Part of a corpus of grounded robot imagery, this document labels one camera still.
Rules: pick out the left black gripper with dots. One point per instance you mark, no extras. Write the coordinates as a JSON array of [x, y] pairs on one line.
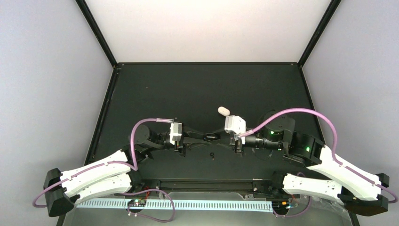
[[179, 145]]

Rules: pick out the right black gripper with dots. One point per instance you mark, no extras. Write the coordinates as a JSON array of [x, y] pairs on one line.
[[237, 147]]

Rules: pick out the black earbuds charging case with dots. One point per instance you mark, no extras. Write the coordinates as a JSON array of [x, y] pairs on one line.
[[211, 136]]

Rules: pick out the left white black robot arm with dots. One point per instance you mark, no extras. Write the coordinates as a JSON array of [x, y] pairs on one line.
[[117, 173]]

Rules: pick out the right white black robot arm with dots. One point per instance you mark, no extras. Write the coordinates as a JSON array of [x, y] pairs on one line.
[[356, 190]]

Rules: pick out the left green circuit board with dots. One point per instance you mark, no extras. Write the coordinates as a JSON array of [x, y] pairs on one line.
[[137, 203]]

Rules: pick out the green circuit board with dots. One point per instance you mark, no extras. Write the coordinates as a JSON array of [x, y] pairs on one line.
[[137, 203], [283, 205]]

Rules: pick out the right green circuit board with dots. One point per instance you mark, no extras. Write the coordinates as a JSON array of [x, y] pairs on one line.
[[283, 205]]

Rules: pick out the black enclosure frame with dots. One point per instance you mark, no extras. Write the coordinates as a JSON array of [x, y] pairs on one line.
[[118, 66]]

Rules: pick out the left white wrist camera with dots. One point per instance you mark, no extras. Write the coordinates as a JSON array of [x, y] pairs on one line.
[[176, 132]]

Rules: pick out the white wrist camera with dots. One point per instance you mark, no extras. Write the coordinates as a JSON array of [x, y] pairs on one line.
[[176, 132], [235, 125]]

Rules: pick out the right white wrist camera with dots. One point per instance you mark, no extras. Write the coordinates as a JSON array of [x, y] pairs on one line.
[[235, 125]]

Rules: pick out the black aluminium mounting rail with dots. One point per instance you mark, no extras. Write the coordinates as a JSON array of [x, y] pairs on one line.
[[258, 188]]

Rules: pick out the white perforated cable duct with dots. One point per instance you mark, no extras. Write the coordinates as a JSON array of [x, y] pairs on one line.
[[153, 204]]

